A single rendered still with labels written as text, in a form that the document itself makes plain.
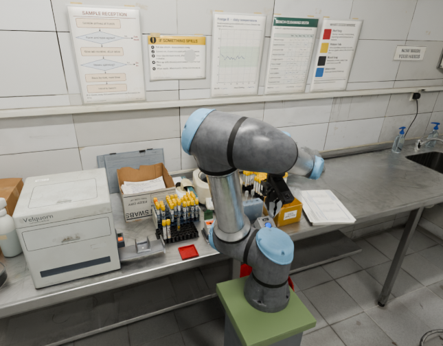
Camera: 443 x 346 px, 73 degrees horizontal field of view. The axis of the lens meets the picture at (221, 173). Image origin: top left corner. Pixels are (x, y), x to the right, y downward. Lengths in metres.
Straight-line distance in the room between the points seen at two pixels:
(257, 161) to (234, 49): 1.13
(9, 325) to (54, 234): 1.02
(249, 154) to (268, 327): 0.57
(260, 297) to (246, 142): 0.57
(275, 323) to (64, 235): 0.72
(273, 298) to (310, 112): 1.35
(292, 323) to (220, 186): 0.49
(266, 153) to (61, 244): 0.77
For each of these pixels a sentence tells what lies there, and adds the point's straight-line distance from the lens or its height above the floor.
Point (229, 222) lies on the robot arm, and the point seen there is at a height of 1.20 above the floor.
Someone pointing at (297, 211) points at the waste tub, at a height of 0.94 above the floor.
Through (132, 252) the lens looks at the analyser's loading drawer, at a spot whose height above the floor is 0.92.
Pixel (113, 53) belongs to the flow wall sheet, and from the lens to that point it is 1.54.
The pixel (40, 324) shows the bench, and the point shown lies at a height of 0.27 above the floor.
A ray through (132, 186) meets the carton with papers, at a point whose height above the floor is 0.94.
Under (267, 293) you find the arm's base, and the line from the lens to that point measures 1.00.
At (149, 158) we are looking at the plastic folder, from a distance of 1.68.
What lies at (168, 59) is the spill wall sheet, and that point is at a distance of 1.59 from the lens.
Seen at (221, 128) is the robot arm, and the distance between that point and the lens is 0.64.
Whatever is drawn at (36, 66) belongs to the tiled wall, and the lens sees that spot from 1.57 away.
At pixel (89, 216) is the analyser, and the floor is 1.13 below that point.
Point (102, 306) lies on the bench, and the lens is 1.95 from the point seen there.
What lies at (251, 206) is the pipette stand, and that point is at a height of 0.96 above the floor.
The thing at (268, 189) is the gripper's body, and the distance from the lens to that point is 1.19.
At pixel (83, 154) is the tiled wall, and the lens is 1.66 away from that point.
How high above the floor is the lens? 1.70
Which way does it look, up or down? 26 degrees down
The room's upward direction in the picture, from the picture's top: 2 degrees clockwise
